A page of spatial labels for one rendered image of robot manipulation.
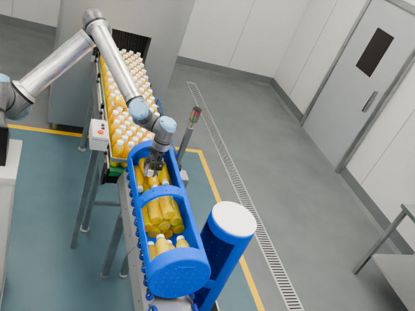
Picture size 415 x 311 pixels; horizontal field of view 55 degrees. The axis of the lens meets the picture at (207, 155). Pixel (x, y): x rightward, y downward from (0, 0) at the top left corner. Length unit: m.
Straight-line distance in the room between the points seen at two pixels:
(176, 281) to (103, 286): 1.32
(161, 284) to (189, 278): 0.13
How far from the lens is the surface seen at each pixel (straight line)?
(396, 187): 5.13
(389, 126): 5.31
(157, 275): 1.78
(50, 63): 2.25
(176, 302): 1.98
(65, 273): 3.13
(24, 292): 3.03
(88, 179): 2.79
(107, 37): 2.08
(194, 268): 1.80
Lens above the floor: 2.48
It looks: 32 degrees down
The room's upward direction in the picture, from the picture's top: 23 degrees clockwise
